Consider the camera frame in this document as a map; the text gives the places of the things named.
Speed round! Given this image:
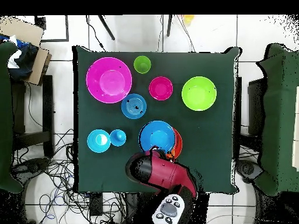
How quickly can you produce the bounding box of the large blue bowl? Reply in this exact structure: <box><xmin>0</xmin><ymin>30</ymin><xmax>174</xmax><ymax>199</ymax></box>
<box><xmin>139</xmin><ymin>120</ymin><xmax>176</xmax><ymax>153</ymax></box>

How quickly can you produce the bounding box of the orange-red bowl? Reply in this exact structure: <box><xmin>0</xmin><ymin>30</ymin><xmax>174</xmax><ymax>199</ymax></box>
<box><xmin>170</xmin><ymin>127</ymin><xmax>183</xmax><ymax>160</ymax></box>

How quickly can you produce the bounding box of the blue flat-bottomed bowl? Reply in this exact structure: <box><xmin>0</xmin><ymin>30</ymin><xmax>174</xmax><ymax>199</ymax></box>
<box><xmin>120</xmin><ymin>93</ymin><xmax>147</xmax><ymax>120</ymax></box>

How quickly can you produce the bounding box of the blue cup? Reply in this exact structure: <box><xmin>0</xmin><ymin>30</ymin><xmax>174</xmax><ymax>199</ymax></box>
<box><xmin>109</xmin><ymin>129</ymin><xmax>127</xmax><ymax>147</ymax></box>

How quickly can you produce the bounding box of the small pink-red bowl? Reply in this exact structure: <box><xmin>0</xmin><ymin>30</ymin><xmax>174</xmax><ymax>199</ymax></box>
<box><xmin>148</xmin><ymin>76</ymin><xmax>174</xmax><ymax>102</ymax></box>

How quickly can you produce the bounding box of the green bowl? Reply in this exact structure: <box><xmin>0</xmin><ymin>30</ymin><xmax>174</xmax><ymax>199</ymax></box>
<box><xmin>181</xmin><ymin>76</ymin><xmax>217</xmax><ymax>111</ymax></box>

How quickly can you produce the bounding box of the small light blue ribbed bowl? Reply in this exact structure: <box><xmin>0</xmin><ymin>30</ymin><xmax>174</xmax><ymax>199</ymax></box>
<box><xmin>86</xmin><ymin>129</ymin><xmax>112</xmax><ymax>154</ymax></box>

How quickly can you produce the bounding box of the large pink bowl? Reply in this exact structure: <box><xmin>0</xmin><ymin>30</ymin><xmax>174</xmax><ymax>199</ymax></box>
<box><xmin>85</xmin><ymin>57</ymin><xmax>133</xmax><ymax>104</ymax></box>

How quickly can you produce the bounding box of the green cup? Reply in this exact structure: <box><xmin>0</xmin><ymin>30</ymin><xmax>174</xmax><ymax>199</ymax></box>
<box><xmin>133</xmin><ymin>55</ymin><xmax>152</xmax><ymax>75</ymax></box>

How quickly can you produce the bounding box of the dark green tablecloth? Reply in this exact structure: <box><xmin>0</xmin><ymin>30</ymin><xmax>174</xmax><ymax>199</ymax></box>
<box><xmin>72</xmin><ymin>45</ymin><xmax>242</xmax><ymax>194</ymax></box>

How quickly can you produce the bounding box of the black power brick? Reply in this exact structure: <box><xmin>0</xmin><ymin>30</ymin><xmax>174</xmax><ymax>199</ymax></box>
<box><xmin>89</xmin><ymin>193</ymin><xmax>104</xmax><ymax>217</ymax></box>

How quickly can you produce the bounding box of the black stand leg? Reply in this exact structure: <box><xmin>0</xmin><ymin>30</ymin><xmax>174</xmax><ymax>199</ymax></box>
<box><xmin>97</xmin><ymin>15</ymin><xmax>116</xmax><ymax>41</ymax></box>
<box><xmin>166</xmin><ymin>15</ymin><xmax>173</xmax><ymax>37</ymax></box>

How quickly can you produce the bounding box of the black box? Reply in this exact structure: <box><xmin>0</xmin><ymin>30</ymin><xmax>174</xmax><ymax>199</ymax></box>
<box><xmin>247</xmin><ymin>78</ymin><xmax>266</xmax><ymax>136</ymax></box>

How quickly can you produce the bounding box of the green-clothed side table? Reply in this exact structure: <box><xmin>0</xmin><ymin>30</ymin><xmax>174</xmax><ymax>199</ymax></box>
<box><xmin>0</xmin><ymin>41</ymin><xmax>24</xmax><ymax>194</ymax></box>
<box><xmin>254</xmin><ymin>43</ymin><xmax>299</xmax><ymax>197</ymax></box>

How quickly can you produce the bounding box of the dark clothing bundle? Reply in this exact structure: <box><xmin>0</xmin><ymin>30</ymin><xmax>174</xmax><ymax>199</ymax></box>
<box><xmin>6</xmin><ymin>34</ymin><xmax>40</xmax><ymax>81</ymax></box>

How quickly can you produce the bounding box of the white panel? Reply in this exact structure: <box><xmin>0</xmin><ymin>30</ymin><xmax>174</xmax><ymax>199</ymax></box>
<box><xmin>291</xmin><ymin>85</ymin><xmax>299</xmax><ymax>172</ymax></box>

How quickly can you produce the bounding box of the cardboard box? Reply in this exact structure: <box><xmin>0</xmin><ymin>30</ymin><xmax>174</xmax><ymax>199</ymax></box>
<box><xmin>0</xmin><ymin>15</ymin><xmax>53</xmax><ymax>86</ymax></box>

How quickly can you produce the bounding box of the tangle of black cables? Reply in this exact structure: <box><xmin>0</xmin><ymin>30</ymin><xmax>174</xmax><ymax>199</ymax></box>
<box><xmin>11</xmin><ymin>128</ymin><xmax>131</xmax><ymax>224</ymax></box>

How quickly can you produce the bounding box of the black cable with plug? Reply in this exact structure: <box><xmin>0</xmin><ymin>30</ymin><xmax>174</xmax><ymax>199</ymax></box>
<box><xmin>85</xmin><ymin>15</ymin><xmax>107</xmax><ymax>52</ymax></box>

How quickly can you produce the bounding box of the black stool frame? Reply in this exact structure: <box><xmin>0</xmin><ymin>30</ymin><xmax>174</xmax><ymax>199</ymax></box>
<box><xmin>11</xmin><ymin>74</ymin><xmax>55</xmax><ymax>158</ymax></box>

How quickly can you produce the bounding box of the black pedestal foot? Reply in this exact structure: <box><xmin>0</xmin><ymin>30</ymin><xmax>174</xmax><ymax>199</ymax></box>
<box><xmin>235</xmin><ymin>159</ymin><xmax>264</xmax><ymax>184</ymax></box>
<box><xmin>11</xmin><ymin>157</ymin><xmax>51</xmax><ymax>180</ymax></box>

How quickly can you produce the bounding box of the black floor frame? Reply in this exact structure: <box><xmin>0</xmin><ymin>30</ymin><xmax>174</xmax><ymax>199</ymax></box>
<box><xmin>34</xmin><ymin>15</ymin><xmax>70</xmax><ymax>43</ymax></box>

